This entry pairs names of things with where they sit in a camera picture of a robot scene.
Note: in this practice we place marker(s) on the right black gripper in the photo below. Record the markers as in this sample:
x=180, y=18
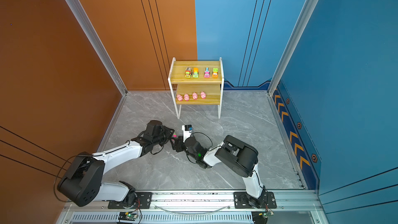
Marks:
x=178, y=142

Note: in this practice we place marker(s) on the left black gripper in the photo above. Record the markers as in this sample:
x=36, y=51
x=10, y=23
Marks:
x=169, y=133

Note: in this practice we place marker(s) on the white frame wooden shelf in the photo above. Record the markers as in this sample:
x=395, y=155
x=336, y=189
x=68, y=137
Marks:
x=213, y=87

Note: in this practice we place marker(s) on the green beige toy truck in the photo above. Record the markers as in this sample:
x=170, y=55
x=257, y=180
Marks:
x=188, y=72

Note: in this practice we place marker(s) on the orange green mixer truck toy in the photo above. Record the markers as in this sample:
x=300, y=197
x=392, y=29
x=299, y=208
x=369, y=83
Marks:
x=195, y=72

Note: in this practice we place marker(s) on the green orange dump truck toy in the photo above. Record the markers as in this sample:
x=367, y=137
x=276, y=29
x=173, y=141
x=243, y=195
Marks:
x=215, y=72

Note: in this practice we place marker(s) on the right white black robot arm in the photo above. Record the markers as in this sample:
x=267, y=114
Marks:
x=237, y=155

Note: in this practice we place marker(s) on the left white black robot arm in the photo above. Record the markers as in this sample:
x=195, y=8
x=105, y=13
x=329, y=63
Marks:
x=82, y=183

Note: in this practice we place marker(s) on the left green circuit board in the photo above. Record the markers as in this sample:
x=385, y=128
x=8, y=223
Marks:
x=128, y=218

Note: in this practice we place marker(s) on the green circuit board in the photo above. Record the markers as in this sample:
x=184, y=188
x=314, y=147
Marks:
x=128, y=218
x=261, y=217

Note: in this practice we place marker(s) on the right green circuit board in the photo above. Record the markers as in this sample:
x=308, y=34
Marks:
x=261, y=217

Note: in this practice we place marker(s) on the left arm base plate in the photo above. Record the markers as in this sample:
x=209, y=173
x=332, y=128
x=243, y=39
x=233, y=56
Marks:
x=141, y=200

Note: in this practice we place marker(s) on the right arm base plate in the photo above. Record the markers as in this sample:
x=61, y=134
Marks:
x=265, y=201

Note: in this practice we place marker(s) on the aluminium front rail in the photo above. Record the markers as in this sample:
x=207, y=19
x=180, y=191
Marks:
x=226, y=200

